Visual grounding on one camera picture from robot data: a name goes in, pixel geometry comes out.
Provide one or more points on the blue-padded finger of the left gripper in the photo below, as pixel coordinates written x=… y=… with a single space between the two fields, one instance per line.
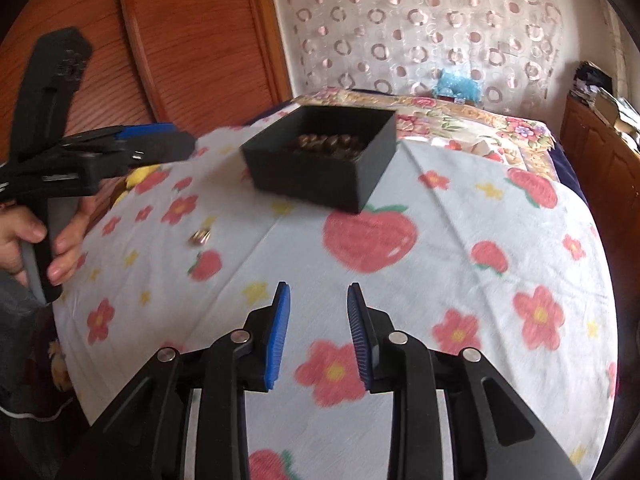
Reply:
x=122 y=134

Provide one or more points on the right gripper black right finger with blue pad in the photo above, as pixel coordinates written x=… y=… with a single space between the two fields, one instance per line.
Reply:
x=392 y=361

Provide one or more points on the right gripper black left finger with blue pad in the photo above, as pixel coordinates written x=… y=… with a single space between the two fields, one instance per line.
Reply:
x=246 y=359

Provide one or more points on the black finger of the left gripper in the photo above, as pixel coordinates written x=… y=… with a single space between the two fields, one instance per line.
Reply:
x=160 y=147

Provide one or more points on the person's left hand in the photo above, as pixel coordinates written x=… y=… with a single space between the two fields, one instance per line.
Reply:
x=19 y=224

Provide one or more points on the yellow plush toy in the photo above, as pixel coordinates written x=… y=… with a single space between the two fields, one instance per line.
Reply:
x=124 y=186

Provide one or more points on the small gold earring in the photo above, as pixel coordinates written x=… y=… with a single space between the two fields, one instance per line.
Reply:
x=200 y=237

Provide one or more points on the wooden louvred wardrobe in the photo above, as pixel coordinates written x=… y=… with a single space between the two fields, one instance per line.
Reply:
x=200 y=64

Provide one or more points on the strawberry flower print cloth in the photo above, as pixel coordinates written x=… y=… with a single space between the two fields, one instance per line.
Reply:
x=458 y=250

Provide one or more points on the black square storage box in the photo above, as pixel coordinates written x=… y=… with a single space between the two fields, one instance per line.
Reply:
x=330 y=156

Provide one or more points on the floral bed quilt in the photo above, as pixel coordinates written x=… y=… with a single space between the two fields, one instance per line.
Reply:
x=515 y=142

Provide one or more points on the pink circle lace curtain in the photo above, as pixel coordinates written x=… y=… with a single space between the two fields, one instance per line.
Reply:
x=505 y=48

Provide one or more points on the blue plush toy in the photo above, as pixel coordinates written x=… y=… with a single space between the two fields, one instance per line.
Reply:
x=457 y=87

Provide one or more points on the wooden side cabinet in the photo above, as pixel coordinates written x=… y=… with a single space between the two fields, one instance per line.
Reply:
x=608 y=173

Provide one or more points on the clutter pile on cabinet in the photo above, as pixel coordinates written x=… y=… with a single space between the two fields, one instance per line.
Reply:
x=594 y=88

